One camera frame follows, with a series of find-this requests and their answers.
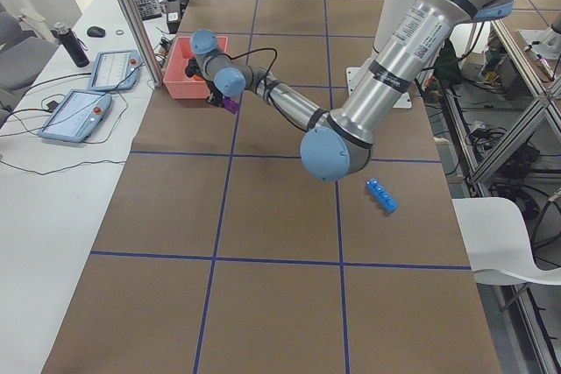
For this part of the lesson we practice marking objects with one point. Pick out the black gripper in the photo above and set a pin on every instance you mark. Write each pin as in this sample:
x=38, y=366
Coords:
x=216, y=94

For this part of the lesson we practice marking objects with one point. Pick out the black computer mouse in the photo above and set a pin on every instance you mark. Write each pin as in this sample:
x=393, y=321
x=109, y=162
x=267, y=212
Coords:
x=96, y=32

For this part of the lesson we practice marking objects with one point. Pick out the grey teach pendant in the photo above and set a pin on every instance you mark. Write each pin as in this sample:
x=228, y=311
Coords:
x=116, y=70
x=76, y=117

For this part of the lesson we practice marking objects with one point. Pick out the long blue studded block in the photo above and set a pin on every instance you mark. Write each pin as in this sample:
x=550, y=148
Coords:
x=381, y=195

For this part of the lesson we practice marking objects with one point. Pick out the pink plastic box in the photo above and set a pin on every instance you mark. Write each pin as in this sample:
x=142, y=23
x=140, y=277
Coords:
x=178, y=85

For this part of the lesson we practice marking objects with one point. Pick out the aluminium frame profile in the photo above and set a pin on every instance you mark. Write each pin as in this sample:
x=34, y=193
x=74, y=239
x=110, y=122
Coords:
x=142, y=40

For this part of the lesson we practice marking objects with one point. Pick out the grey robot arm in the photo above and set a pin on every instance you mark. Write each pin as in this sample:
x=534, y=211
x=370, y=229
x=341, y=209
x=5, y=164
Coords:
x=339, y=142

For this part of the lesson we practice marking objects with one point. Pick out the grey teach pendant far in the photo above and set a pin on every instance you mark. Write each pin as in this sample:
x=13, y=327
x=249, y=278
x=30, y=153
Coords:
x=116, y=70

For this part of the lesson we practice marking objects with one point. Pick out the black keyboard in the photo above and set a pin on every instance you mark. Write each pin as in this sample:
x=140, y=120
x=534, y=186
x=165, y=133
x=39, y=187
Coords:
x=148, y=9

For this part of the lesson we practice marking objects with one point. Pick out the purple sloped toy block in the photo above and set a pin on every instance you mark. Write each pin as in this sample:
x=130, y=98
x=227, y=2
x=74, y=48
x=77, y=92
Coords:
x=231, y=105

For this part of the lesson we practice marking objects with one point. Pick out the grey teach pendant near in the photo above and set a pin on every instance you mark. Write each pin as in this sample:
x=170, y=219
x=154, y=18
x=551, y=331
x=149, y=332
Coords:
x=76, y=117

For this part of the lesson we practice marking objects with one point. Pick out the white plastic chair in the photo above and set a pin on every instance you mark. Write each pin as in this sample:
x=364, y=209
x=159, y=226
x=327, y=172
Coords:
x=497, y=243

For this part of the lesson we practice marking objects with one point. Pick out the black water bottle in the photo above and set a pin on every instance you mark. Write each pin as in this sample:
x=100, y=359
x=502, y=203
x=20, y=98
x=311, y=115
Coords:
x=71, y=43

